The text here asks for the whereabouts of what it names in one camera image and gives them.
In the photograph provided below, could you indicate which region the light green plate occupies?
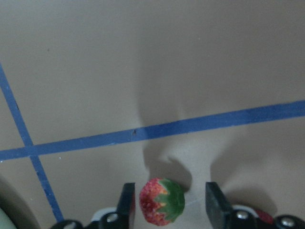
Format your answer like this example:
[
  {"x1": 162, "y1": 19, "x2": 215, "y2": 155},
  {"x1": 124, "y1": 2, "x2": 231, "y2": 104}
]
[{"x1": 0, "y1": 209, "x2": 14, "y2": 229}]

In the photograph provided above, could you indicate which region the strawberry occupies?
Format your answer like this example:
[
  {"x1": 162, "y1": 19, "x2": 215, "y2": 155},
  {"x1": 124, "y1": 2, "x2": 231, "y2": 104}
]
[
  {"x1": 139, "y1": 177, "x2": 185, "y2": 226},
  {"x1": 255, "y1": 209, "x2": 274, "y2": 225}
]

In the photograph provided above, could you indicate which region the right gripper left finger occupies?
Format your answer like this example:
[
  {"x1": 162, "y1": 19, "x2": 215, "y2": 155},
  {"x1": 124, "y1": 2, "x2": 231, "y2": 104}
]
[{"x1": 116, "y1": 183, "x2": 135, "y2": 229}]

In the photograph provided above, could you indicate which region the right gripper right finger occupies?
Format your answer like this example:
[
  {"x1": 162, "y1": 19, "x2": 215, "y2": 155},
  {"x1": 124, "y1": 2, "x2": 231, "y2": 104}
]
[{"x1": 205, "y1": 182, "x2": 233, "y2": 229}]

